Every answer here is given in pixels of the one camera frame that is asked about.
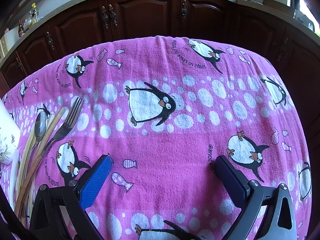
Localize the white countertop appliance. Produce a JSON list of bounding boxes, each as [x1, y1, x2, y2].
[[0, 31, 16, 58]]

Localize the bright window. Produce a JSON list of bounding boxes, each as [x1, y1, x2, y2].
[[299, 0, 320, 36]]

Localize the white floral cup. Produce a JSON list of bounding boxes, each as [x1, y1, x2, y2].
[[0, 99, 21, 166]]

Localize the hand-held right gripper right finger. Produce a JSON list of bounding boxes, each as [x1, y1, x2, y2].
[[215, 154, 298, 240]]

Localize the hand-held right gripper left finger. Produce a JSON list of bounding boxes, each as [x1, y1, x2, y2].
[[29, 154, 112, 240]]

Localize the pale wooden chopstick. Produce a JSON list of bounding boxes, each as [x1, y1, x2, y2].
[[26, 114, 55, 220], [17, 127, 36, 194]]

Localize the metal spoon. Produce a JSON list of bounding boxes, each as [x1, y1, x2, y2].
[[24, 111, 48, 173]]

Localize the pink penguin print towel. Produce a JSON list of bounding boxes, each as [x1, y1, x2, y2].
[[0, 35, 313, 240]]

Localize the wooden cutting board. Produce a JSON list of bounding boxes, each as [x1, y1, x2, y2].
[[262, 0, 296, 18]]

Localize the dark wooden kitchen cabinets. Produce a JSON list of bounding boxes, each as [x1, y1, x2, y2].
[[0, 0, 320, 110]]

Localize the metal fork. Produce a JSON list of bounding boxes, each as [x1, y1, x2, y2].
[[41, 96, 85, 157]]

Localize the brown wooden chopstick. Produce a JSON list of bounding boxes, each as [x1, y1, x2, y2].
[[14, 107, 67, 218], [17, 140, 50, 220]]

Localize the white ceramic spoon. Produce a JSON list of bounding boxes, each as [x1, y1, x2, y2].
[[9, 149, 21, 212]]

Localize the yellow-capped bottle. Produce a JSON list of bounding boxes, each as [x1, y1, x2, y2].
[[29, 3, 40, 28]]

